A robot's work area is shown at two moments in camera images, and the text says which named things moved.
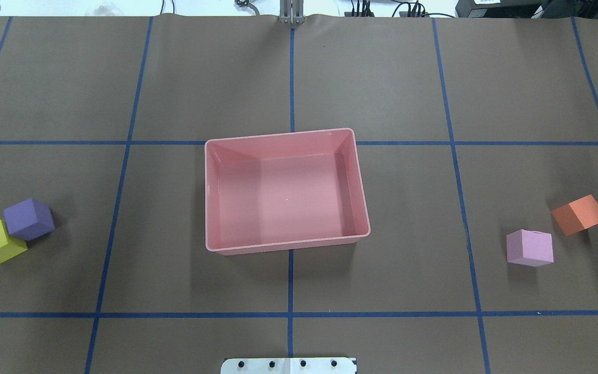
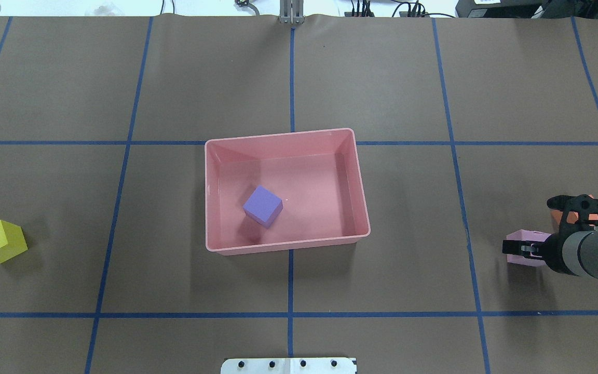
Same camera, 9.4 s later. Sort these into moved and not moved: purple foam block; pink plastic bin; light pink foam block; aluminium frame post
Moved: purple foam block
Not moved: light pink foam block; aluminium frame post; pink plastic bin
